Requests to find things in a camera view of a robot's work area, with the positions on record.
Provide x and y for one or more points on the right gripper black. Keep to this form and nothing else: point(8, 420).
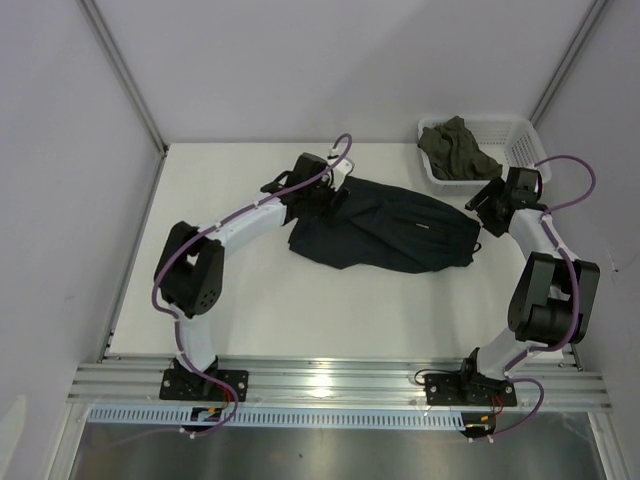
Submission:
point(491, 191)

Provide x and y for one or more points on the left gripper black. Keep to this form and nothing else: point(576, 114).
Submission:
point(327, 209)

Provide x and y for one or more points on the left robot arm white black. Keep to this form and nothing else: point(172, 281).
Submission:
point(188, 280)

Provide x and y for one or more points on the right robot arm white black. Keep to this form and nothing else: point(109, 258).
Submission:
point(553, 299)

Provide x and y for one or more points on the olive green shorts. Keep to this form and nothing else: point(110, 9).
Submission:
point(454, 154)

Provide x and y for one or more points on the white plastic basket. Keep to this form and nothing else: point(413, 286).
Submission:
point(511, 140)

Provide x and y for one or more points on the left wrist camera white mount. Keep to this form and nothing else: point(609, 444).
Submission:
point(339, 162)

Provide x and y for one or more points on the right aluminium frame post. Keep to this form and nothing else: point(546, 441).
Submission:
point(579, 40)

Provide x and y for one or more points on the aluminium frame post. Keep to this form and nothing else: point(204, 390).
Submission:
point(579, 40)
point(117, 62)

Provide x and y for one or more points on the aluminium mounting rail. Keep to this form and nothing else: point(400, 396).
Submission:
point(324, 383)

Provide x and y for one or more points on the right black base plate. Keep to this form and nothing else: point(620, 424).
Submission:
point(456, 388)

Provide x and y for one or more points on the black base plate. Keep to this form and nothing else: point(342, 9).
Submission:
point(456, 388)
point(181, 385)

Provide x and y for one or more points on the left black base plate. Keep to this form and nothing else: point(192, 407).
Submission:
point(181, 385)

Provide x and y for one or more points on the white slotted cable duct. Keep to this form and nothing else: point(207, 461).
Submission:
point(414, 419)

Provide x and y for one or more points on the left aluminium frame post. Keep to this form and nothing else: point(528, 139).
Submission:
point(117, 62)

